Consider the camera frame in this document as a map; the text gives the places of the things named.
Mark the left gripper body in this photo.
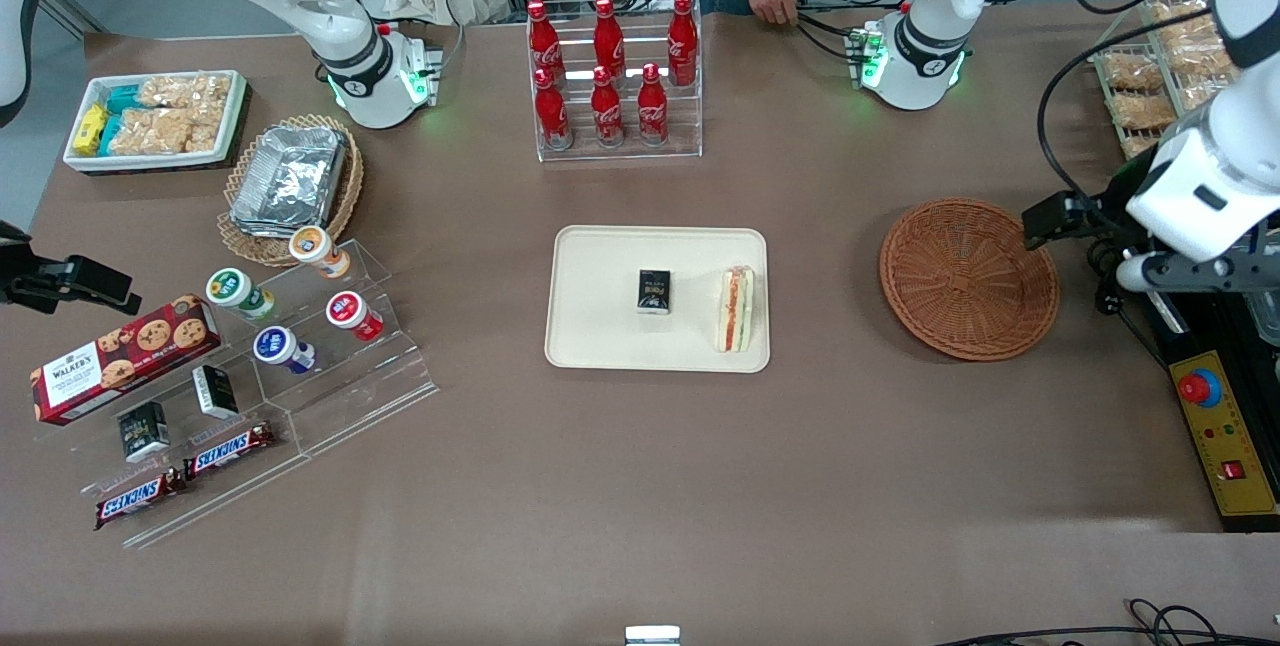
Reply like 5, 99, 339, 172
1080, 190, 1142, 250

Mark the red lid cup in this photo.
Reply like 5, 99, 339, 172
325, 291, 385, 342

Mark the red emergency stop button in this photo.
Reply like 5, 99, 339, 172
1178, 369, 1223, 407

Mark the triangular sandwich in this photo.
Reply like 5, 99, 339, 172
714, 265, 756, 354

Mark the yellow snack packet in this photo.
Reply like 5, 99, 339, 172
75, 104, 109, 155

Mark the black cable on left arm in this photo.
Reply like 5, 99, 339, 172
1037, 11, 1216, 227

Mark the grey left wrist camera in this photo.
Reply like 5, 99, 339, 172
1114, 250, 1280, 295

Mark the brown round wicker basket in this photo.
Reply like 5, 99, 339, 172
879, 198, 1061, 362

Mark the yellow emergency stop box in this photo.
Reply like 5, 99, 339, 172
1165, 346, 1280, 534

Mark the stack of foil containers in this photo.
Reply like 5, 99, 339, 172
230, 125, 348, 239

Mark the black countertop appliance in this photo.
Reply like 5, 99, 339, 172
1140, 286, 1280, 367

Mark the clear acrylic stepped display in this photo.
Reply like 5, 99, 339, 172
35, 238, 439, 549

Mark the rice cracker bag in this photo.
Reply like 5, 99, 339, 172
108, 109, 198, 155
138, 74, 233, 113

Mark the blue lid cup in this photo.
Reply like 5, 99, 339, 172
253, 326, 317, 375

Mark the orange lid cup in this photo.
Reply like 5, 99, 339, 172
289, 225, 352, 280

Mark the Snickers bar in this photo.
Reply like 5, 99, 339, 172
183, 421, 276, 480
94, 467, 188, 531

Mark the white rectangular snack tray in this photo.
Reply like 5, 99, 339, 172
63, 70, 248, 173

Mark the wire basket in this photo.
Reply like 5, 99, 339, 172
1090, 0, 1251, 159

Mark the red cola bottle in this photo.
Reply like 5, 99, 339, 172
527, 0, 566, 87
590, 66, 626, 148
637, 63, 669, 146
533, 67, 574, 150
594, 0, 627, 77
667, 0, 699, 88

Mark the black power cable with plug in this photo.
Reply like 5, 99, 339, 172
1093, 246, 1169, 369

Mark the clear acrylic bottle rack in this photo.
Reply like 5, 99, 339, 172
527, 0, 704, 163

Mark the clear glass container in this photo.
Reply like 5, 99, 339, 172
1245, 291, 1280, 347

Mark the black floor cable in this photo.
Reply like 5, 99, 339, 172
930, 598, 1280, 646

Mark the green lid cup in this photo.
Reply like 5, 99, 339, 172
206, 267, 276, 320

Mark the cream plastic tray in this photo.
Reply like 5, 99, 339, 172
544, 225, 771, 374

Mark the red Walkers cookie box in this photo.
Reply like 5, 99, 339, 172
30, 295, 223, 425

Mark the light woven wicker basket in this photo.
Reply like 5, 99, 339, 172
217, 114, 365, 268

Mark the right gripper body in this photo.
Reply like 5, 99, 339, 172
0, 221, 71, 314

